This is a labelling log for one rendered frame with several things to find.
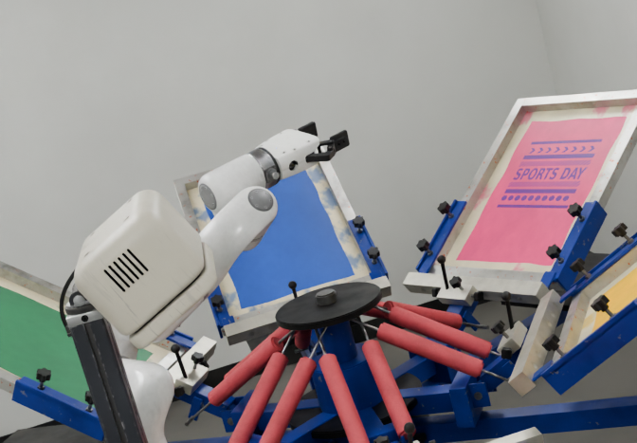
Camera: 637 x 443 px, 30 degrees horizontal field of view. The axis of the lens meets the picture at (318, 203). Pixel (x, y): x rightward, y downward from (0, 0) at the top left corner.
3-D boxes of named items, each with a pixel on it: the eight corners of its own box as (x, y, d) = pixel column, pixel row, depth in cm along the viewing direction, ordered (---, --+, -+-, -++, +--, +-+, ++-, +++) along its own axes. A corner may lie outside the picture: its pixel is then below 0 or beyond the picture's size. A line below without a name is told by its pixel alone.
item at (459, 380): (537, 434, 311) (528, 393, 309) (250, 531, 301) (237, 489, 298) (446, 344, 390) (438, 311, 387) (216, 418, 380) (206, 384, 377)
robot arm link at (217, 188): (248, 238, 204) (234, 262, 212) (295, 212, 210) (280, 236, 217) (199, 170, 207) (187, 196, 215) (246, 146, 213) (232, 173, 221)
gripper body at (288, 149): (274, 156, 211) (320, 131, 217) (240, 145, 218) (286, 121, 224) (282, 193, 214) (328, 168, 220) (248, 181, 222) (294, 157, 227)
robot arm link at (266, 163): (265, 159, 210) (278, 154, 211) (236, 150, 216) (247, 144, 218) (274, 197, 213) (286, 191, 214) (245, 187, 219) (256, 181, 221)
